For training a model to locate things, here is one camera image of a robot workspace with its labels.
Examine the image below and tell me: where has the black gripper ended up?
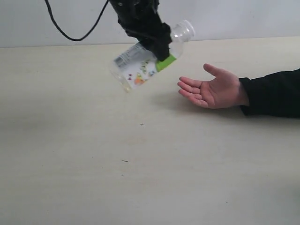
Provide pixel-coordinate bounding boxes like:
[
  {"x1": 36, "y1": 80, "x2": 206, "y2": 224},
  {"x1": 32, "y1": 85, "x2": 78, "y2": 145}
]
[{"x1": 110, "y1": 0, "x2": 172, "y2": 61}]

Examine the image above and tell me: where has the white fruit label bottle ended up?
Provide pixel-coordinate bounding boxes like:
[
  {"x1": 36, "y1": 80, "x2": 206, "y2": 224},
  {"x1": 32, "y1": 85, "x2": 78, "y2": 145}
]
[{"x1": 110, "y1": 20, "x2": 195, "y2": 92}]

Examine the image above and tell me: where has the person's open hand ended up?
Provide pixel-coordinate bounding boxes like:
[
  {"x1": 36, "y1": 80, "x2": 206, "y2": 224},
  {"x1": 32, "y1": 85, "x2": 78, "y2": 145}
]
[{"x1": 177, "y1": 64, "x2": 249, "y2": 109}]

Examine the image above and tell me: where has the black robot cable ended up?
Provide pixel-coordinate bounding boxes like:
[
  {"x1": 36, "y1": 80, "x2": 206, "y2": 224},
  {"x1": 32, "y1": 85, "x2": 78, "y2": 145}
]
[{"x1": 44, "y1": 0, "x2": 110, "y2": 42}]

